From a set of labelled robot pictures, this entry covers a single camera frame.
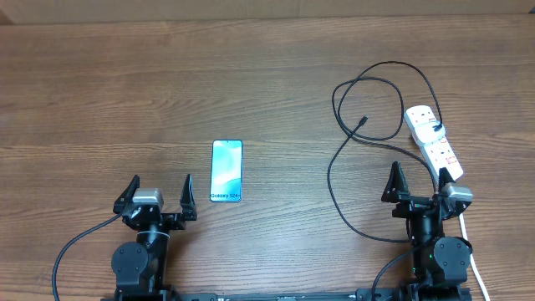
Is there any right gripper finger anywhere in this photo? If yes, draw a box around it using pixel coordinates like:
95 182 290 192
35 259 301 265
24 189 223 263
381 161 410 203
437 167 456 196

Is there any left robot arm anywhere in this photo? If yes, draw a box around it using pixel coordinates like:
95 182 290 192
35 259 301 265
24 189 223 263
111 175 197 300

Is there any white power strip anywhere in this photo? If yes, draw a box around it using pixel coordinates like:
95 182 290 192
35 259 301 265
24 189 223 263
405 105 464 181

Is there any Samsung Galaxy smartphone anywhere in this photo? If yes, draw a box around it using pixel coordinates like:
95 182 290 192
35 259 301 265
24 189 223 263
210 140 243 202

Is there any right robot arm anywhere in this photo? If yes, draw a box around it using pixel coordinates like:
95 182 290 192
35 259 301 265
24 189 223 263
371 161 473 300

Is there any white power strip cord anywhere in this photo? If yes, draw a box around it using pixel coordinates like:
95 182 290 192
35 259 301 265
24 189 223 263
458 212 491 301

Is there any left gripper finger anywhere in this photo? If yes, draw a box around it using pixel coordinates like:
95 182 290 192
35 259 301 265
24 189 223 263
180 174 197 221
113 175 140 213

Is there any white charger plug adapter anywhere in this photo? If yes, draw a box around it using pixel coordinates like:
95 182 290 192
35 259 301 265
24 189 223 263
412 120 446 146

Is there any black charger cable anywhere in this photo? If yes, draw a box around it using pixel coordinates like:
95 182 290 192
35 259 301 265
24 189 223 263
327 60 445 244

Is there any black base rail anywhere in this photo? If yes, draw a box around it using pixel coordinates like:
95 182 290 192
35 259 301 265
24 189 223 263
101 288 472 301

